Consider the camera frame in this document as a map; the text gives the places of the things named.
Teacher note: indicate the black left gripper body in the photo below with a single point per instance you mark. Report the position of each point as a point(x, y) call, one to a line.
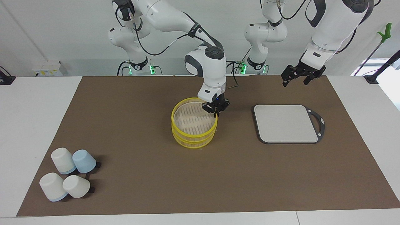
point(304, 69)

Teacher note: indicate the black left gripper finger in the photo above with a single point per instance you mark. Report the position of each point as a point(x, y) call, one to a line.
point(285, 81)
point(308, 80)

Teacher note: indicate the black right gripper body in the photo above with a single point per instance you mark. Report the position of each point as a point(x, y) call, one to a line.
point(216, 105)

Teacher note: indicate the yellow steamer lid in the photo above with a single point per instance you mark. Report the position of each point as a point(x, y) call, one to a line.
point(192, 120)

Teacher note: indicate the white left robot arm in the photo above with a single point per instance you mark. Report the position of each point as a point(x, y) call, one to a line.
point(331, 28)

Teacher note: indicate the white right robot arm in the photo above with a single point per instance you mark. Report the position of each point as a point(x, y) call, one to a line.
point(212, 72)

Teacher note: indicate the yellow bamboo steamer basket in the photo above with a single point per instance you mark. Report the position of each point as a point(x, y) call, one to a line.
point(193, 144)

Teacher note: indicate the white cutting board grey rim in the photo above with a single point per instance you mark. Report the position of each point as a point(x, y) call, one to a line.
point(287, 125)

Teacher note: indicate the black stand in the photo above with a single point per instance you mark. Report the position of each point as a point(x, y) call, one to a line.
point(371, 78)

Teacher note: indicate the brown table mat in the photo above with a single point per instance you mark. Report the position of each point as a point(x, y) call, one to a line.
point(200, 181)

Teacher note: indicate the green tipped pole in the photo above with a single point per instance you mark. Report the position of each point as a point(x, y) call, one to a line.
point(387, 32)

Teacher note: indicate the light blue plastic cup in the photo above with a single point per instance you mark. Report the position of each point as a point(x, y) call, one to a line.
point(83, 161)

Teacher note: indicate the white plastic cup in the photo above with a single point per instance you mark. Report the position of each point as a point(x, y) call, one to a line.
point(76, 186)
point(52, 186)
point(63, 160)

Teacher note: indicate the white socket box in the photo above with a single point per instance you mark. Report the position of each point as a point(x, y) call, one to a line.
point(50, 68)

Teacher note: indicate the black clamp mount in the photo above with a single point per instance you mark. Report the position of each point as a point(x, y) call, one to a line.
point(4, 79)

